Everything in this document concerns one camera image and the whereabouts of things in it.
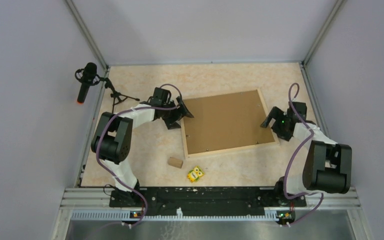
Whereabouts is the light wooden picture frame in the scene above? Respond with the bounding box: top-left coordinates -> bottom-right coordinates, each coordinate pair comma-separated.
179,88 -> 281,159

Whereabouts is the brown cardboard backing board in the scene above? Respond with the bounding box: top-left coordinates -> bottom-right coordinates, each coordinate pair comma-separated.
182,90 -> 276,155

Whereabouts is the black microphone on tripod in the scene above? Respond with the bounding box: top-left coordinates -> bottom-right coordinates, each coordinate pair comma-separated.
74,62 -> 140,113

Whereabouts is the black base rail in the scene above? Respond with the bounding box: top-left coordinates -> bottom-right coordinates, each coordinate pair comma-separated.
109,186 -> 307,217

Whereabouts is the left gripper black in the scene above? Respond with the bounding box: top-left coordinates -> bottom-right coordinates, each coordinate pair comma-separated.
161,96 -> 194,130

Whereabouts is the small wooden block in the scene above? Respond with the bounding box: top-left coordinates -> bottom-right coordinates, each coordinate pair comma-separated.
167,157 -> 184,169

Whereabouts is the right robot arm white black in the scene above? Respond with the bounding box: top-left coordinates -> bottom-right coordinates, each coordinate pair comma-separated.
260,101 -> 352,206

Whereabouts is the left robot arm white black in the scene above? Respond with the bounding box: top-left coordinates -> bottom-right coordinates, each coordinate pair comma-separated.
91,85 -> 194,207

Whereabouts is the yellow owl toy block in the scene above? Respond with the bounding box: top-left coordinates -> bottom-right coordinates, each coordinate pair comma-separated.
187,166 -> 205,183

